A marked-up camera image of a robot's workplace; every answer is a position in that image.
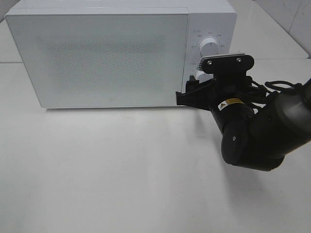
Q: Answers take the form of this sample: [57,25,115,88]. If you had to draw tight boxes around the white microwave door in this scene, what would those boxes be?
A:
[6,12,188,108]

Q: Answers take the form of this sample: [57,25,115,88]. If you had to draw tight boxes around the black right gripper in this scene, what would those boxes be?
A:
[175,53,255,134]

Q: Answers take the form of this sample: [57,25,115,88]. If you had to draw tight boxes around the white timer knob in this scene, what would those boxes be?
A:
[195,71,207,82]

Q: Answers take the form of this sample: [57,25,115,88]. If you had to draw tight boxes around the white microwave oven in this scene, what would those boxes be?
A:
[4,0,238,109]

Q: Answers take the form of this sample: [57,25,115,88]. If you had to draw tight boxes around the upper white power knob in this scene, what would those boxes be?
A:
[199,36,219,57]

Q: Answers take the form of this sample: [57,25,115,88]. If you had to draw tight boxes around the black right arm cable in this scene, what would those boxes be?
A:
[246,76,304,115]

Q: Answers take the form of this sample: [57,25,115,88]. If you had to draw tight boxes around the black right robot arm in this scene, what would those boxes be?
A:
[176,53,311,171]

